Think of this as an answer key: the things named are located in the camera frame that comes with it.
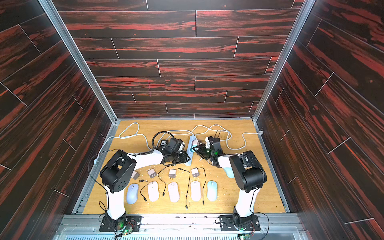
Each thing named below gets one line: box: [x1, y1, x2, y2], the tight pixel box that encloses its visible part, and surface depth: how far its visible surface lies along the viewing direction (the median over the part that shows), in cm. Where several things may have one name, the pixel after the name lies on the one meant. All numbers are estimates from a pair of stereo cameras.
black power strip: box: [160, 139, 168, 146], surface depth 104 cm
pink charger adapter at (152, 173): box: [147, 168, 157, 179], surface depth 90 cm
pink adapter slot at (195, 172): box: [191, 168, 199, 178], surface depth 92 cm
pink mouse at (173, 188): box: [168, 182, 180, 203], surface depth 84 cm
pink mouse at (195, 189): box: [190, 180, 202, 202], surface depth 84 cm
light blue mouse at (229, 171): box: [223, 167, 235, 179], surface depth 92 cm
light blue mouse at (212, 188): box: [207, 180, 218, 202], surface depth 84 cm
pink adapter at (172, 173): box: [169, 169, 177, 180], surface depth 91 cm
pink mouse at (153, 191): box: [148, 181, 159, 202], surface depth 84 cm
